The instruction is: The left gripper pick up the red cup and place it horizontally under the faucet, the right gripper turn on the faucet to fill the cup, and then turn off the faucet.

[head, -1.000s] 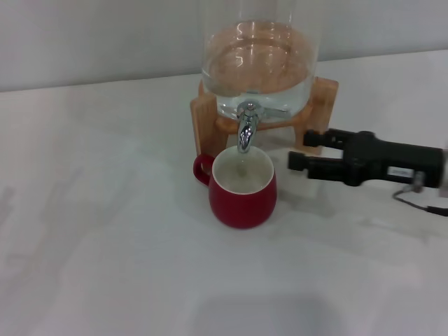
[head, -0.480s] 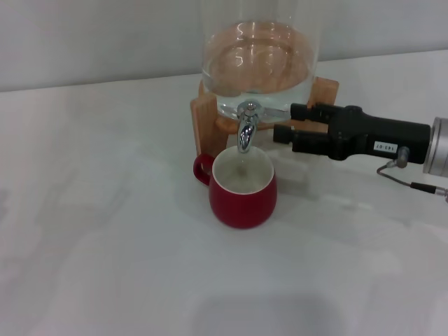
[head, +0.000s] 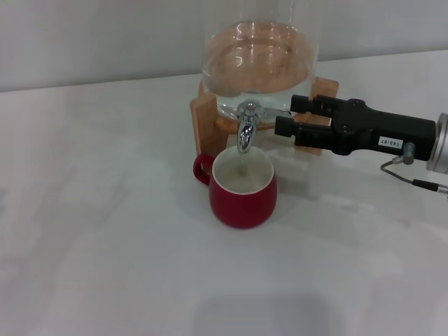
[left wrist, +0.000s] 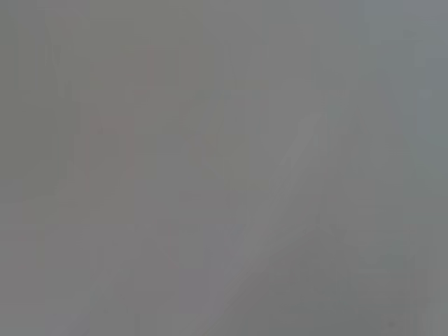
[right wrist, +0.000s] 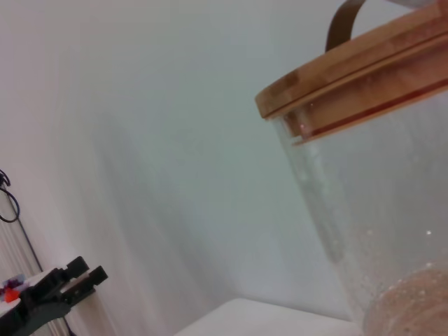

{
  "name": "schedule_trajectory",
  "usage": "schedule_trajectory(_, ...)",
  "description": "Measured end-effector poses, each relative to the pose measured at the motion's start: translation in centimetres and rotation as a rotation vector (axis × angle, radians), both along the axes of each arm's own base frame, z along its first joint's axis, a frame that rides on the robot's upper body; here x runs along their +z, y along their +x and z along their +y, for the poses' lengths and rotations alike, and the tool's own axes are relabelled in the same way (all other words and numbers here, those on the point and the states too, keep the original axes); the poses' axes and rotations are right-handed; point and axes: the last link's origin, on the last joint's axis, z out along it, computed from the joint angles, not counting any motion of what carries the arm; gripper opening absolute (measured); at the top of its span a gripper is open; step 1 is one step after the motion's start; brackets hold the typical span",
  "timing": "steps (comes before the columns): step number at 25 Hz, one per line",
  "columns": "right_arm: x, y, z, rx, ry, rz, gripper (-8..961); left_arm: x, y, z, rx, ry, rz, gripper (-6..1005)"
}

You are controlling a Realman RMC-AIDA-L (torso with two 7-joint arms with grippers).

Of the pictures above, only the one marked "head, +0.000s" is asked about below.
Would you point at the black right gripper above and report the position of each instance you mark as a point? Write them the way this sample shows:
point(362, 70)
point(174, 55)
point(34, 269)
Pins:
point(385, 131)

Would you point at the chrome faucet with lever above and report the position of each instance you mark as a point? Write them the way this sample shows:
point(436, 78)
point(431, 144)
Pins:
point(245, 134)

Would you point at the red ceramic cup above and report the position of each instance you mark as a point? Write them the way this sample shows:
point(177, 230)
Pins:
point(245, 206)

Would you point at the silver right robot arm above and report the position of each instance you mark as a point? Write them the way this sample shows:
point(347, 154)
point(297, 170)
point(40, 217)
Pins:
point(441, 143)

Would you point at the glass water dispenser jar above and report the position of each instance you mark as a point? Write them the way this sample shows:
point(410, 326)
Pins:
point(260, 45)

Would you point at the wooden dispenser stand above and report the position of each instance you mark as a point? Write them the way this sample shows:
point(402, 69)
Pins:
point(203, 119)

